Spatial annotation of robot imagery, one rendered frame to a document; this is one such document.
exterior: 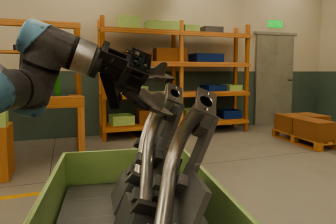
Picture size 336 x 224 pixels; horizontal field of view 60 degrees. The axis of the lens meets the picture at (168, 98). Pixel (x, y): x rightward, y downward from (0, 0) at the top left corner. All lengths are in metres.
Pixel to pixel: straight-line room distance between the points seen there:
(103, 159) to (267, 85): 6.41
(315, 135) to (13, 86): 4.84
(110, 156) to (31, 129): 4.86
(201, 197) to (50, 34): 0.42
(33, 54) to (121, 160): 0.54
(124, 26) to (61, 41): 4.73
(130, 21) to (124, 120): 1.77
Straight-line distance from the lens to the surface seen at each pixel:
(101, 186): 1.04
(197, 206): 0.52
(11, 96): 0.54
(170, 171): 0.58
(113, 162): 1.05
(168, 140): 0.75
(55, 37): 0.64
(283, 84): 7.54
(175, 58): 5.58
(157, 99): 0.64
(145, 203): 0.65
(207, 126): 0.58
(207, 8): 6.58
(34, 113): 0.66
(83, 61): 0.63
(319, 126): 5.08
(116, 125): 5.33
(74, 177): 1.07
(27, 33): 0.64
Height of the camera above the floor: 1.23
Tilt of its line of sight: 5 degrees down
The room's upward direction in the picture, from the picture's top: straight up
